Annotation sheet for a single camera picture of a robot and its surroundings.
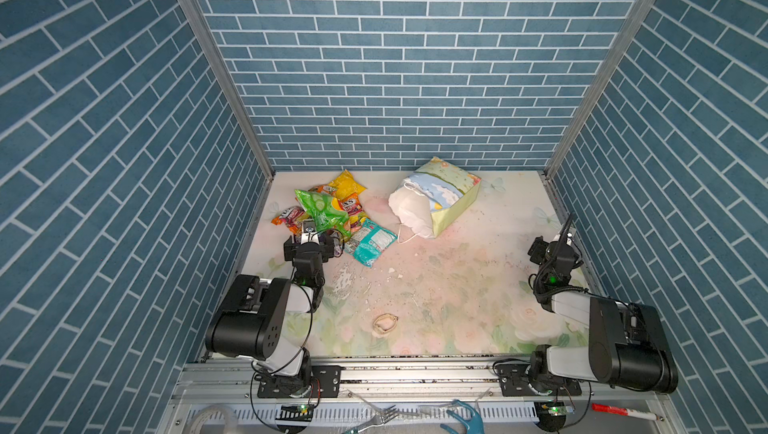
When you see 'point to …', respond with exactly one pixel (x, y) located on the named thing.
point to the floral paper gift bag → (432, 199)
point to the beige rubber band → (381, 316)
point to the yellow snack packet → (346, 185)
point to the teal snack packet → (369, 241)
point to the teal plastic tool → (474, 425)
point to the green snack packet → (323, 210)
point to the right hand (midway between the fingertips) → (553, 239)
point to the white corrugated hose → (231, 424)
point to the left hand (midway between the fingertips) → (308, 234)
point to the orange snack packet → (326, 188)
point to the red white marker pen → (627, 412)
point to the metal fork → (380, 419)
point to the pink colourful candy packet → (352, 205)
